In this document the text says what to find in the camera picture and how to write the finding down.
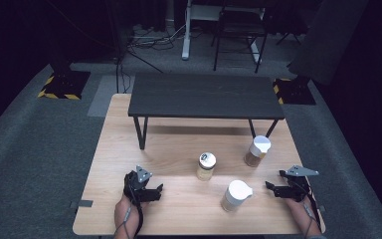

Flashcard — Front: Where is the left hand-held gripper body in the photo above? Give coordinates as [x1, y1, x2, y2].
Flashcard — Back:
[122, 164, 154, 204]

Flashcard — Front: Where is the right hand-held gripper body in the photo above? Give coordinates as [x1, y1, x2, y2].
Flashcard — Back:
[284, 164, 320, 203]

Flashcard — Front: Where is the glass jar with silver lid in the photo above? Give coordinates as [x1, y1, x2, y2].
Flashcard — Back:
[196, 151, 218, 182]

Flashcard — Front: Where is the black low shelf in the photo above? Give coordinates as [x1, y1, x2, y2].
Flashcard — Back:
[127, 73, 286, 150]

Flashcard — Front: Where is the person's right hand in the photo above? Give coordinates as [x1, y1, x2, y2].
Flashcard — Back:
[286, 195, 322, 231]

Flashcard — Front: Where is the person's left hand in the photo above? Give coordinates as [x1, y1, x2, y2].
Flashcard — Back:
[113, 193, 147, 230]

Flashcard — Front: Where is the glass jar with round white lid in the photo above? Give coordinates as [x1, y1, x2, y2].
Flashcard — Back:
[244, 134, 273, 168]

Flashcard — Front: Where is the grey tape strip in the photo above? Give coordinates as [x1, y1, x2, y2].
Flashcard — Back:
[69, 199, 95, 210]

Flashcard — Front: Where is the black base with yellow stripes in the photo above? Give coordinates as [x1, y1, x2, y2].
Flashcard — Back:
[272, 77, 317, 107]
[37, 70, 92, 101]

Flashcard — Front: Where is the black stand pole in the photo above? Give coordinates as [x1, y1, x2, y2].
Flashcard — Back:
[113, 0, 128, 95]

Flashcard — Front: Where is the dark curtain panel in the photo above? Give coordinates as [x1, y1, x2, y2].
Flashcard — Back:
[287, 0, 370, 87]

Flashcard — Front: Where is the black metal chair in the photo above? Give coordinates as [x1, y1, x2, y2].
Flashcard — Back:
[211, 4, 269, 75]

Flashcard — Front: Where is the right gripper grey cable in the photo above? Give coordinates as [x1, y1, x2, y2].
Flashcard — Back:
[302, 202, 322, 238]

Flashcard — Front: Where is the gripper grey cable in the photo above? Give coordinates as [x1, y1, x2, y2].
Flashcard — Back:
[302, 202, 322, 238]
[113, 204, 133, 239]

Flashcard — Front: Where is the left gripper grey cable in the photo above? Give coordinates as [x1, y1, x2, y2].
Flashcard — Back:
[113, 204, 133, 239]

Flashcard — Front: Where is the bundle of floor cables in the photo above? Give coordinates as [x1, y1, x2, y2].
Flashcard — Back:
[125, 23, 188, 52]

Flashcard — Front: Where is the white desk frame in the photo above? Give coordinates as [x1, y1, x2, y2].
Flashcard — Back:
[181, 0, 267, 65]

